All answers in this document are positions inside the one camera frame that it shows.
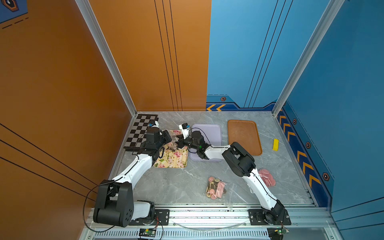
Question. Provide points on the floral pattern tray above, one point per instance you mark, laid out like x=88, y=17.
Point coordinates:
x=176, y=159

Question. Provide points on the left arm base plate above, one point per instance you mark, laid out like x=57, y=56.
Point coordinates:
x=158, y=216

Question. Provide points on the ziploc bag of pink cookies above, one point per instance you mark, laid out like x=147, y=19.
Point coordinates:
x=267, y=178

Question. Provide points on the right green circuit board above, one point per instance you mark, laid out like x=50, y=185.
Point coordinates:
x=277, y=234

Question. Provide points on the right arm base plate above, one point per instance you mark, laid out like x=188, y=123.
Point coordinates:
x=262, y=218

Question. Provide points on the brown plastic tray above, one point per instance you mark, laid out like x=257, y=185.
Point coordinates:
x=246, y=134

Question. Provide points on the left green circuit board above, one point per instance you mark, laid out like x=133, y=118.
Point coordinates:
x=147, y=233

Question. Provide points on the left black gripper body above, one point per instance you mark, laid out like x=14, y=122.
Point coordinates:
x=163, y=139

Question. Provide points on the black white chessboard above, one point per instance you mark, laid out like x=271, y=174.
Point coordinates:
x=137, y=132

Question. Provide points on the yellow rectangular block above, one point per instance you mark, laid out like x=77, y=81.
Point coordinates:
x=276, y=145

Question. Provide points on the ziploc bag of mixed cookies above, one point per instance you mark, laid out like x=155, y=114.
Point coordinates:
x=219, y=192

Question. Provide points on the ziploc bag of beige cookies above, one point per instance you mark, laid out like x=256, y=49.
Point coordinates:
x=174, y=139

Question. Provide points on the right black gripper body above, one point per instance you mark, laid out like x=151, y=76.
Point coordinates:
x=194, y=146

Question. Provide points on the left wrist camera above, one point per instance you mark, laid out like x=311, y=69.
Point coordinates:
x=153, y=124

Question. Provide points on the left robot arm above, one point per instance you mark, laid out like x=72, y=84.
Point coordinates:
x=115, y=205

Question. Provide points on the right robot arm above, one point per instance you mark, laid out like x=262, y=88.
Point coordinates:
x=243, y=165

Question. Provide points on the lavender plastic tray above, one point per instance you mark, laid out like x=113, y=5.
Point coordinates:
x=214, y=136

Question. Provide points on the green circuit board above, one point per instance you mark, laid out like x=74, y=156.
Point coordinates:
x=147, y=233
x=277, y=234

